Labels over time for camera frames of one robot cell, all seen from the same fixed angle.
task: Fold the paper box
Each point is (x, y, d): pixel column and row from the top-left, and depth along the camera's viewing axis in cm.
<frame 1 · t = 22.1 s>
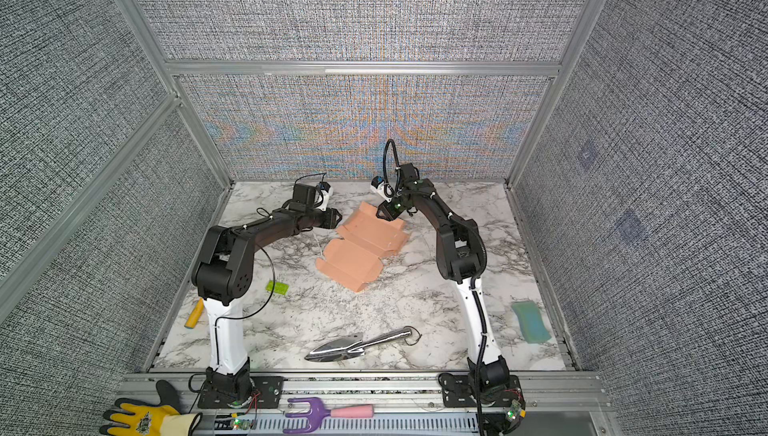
left hand: (336, 216, 103), fingers open
right hand: (384, 209, 107), fingers open
silver metal garden trowel: (356, 345, 82), on the table
green sponge: (531, 321, 85), point 2 cm above the table
small green tag: (280, 288, 92), point 2 cm above the table

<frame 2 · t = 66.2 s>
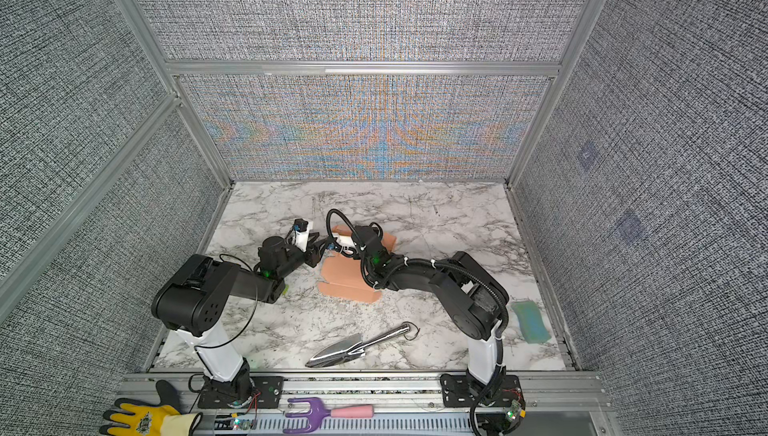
left hand: (323, 238, 94), fingers open
right hand: (361, 222, 92), fingers closed
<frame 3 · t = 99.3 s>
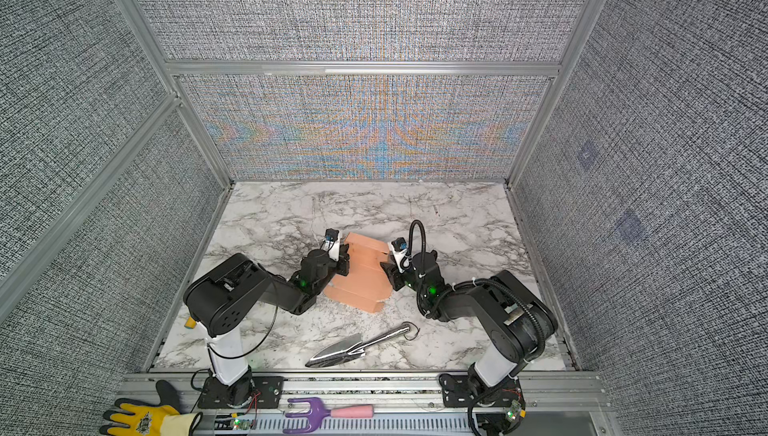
left hand: (348, 247, 95), fingers closed
right hand: (386, 259, 91), fingers open
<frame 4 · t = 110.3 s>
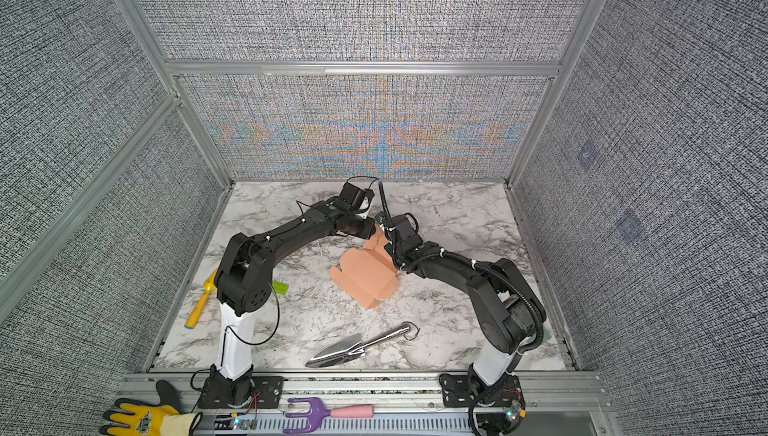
left hand: (373, 230, 96), fingers open
right hand: (400, 233, 94), fingers closed
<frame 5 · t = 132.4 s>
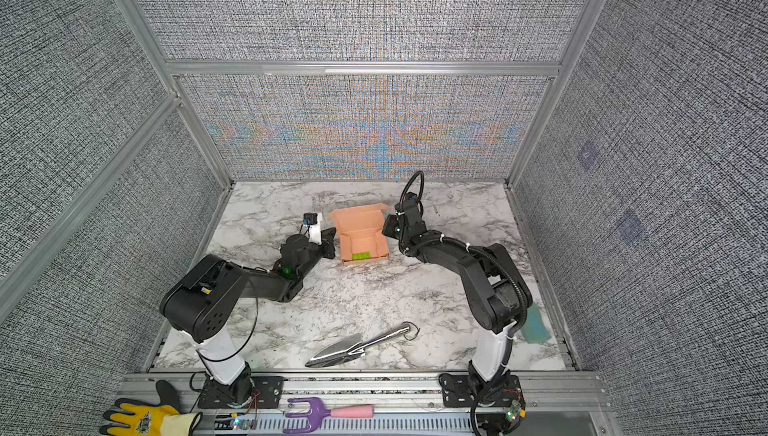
left hand: (336, 230, 93), fingers closed
right hand: (385, 220, 97), fingers closed
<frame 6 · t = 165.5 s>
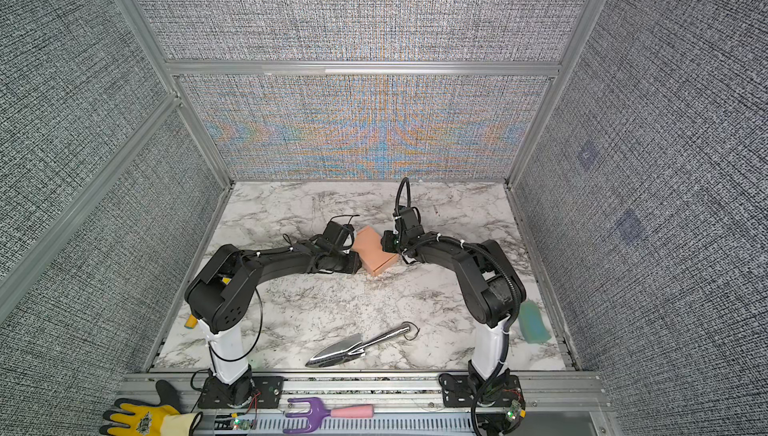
left hand: (358, 265, 96), fingers open
right hand: (383, 240, 98), fingers open
